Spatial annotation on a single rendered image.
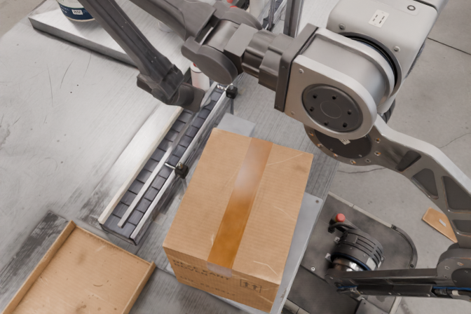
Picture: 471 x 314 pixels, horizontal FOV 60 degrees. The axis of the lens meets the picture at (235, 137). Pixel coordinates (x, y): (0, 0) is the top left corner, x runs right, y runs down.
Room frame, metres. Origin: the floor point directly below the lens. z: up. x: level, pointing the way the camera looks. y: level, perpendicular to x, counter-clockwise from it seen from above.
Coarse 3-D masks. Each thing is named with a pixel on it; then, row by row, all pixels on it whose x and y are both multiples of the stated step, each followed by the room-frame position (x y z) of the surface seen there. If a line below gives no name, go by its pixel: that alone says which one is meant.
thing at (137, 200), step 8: (264, 8) 1.17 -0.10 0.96; (208, 96) 0.78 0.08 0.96; (200, 104) 0.74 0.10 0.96; (192, 120) 0.69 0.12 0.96; (184, 128) 0.66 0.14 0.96; (176, 144) 0.61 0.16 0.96; (168, 152) 0.58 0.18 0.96; (160, 168) 0.53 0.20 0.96; (152, 176) 0.51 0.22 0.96; (144, 184) 0.48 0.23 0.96; (144, 192) 0.46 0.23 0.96; (136, 200) 0.44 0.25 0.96; (128, 208) 0.42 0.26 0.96; (128, 216) 0.40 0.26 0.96; (120, 224) 0.38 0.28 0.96
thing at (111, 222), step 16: (192, 112) 0.78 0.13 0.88; (208, 112) 0.78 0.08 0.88; (176, 128) 0.72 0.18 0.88; (192, 128) 0.72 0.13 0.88; (160, 144) 0.66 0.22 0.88; (160, 160) 0.60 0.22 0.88; (176, 160) 0.60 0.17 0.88; (144, 176) 0.55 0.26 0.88; (160, 176) 0.55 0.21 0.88; (128, 192) 0.50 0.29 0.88; (144, 208) 0.45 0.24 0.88; (112, 224) 0.41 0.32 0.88; (128, 224) 0.41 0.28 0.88
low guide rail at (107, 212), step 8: (248, 8) 1.23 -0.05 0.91; (176, 112) 0.75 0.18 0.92; (168, 120) 0.72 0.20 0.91; (168, 128) 0.70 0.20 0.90; (160, 136) 0.66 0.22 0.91; (152, 144) 0.64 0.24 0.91; (152, 152) 0.62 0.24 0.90; (144, 160) 0.58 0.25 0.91; (136, 168) 0.56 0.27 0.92; (128, 176) 0.53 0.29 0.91; (136, 176) 0.54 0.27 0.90; (128, 184) 0.51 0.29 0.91; (120, 192) 0.48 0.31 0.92; (112, 200) 0.46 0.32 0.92; (112, 208) 0.44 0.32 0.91; (104, 216) 0.42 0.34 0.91
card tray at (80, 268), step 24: (72, 240) 0.38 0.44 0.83; (96, 240) 0.38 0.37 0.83; (48, 264) 0.32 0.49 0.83; (72, 264) 0.32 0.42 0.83; (96, 264) 0.32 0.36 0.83; (120, 264) 0.32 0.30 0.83; (144, 264) 0.32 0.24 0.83; (24, 288) 0.25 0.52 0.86; (48, 288) 0.26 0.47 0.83; (72, 288) 0.26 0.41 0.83; (96, 288) 0.26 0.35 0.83; (120, 288) 0.26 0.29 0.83; (24, 312) 0.20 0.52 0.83; (48, 312) 0.20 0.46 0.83; (72, 312) 0.20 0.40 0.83; (96, 312) 0.20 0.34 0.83; (120, 312) 0.20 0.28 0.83
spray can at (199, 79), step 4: (192, 64) 0.82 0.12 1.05; (192, 68) 0.81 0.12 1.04; (196, 68) 0.81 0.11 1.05; (192, 72) 0.81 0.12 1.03; (196, 72) 0.80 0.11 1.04; (200, 72) 0.80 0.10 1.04; (192, 76) 0.81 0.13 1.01; (196, 76) 0.80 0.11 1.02; (200, 76) 0.80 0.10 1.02; (204, 76) 0.80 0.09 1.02; (192, 80) 0.81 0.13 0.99; (196, 80) 0.80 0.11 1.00; (200, 80) 0.80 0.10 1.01; (204, 80) 0.80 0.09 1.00; (208, 80) 0.82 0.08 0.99; (196, 84) 0.80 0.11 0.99; (200, 84) 0.80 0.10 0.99; (204, 84) 0.80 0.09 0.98; (208, 84) 0.82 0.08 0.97; (200, 88) 0.80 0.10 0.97; (204, 88) 0.80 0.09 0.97; (208, 88) 0.81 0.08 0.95; (208, 100) 0.81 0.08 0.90; (208, 104) 0.81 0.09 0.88
